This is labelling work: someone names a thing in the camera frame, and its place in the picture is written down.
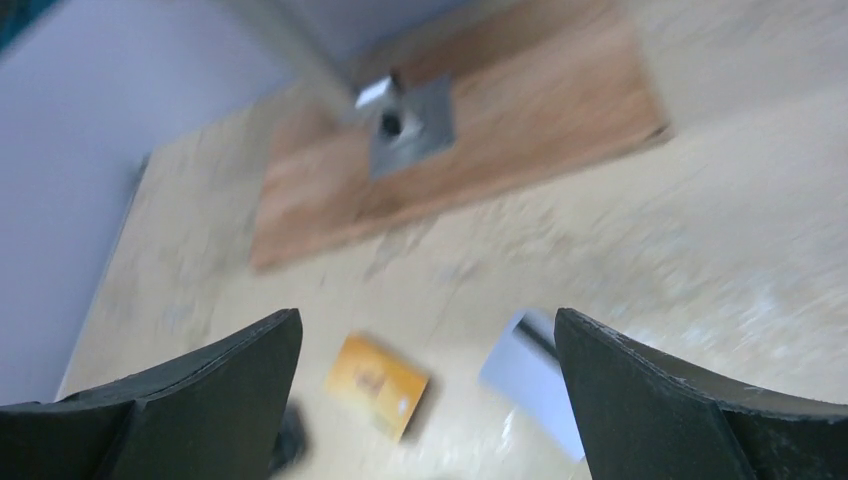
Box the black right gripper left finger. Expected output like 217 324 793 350
1 309 303 479

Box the brown wooden board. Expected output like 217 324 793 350
250 1 670 270

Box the orange credit card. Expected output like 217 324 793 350
325 332 431 442

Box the grey card holder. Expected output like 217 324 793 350
479 309 585 461

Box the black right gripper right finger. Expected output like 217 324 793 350
554 308 847 479

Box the grey metal stand base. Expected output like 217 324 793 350
345 71 456 181

